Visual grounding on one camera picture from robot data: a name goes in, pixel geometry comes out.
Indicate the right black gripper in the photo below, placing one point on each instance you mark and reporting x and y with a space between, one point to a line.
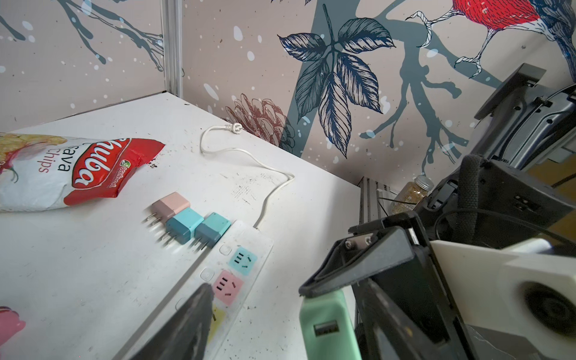
405 308

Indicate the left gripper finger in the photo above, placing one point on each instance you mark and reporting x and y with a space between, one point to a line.
185 335

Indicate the light green charger plug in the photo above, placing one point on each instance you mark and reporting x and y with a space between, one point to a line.
327 329

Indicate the white multicolour power strip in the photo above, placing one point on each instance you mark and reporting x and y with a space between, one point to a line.
231 267

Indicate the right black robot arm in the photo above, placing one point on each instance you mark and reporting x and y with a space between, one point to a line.
491 200

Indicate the teal charger plug lower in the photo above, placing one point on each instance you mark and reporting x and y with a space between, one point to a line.
210 231

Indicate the teal charger plug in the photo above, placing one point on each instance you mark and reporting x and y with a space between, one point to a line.
210 231
182 226

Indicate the teal charger plug upper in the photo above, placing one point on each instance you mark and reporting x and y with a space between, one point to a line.
182 226

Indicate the pink usb charger plug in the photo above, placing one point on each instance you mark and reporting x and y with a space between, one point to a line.
166 208

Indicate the glass jar with lid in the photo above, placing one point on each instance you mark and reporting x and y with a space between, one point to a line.
411 194

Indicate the pink pig toy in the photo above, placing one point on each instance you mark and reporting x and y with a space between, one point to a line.
10 324

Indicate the red white chips bag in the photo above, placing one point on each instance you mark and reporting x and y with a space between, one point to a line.
45 172

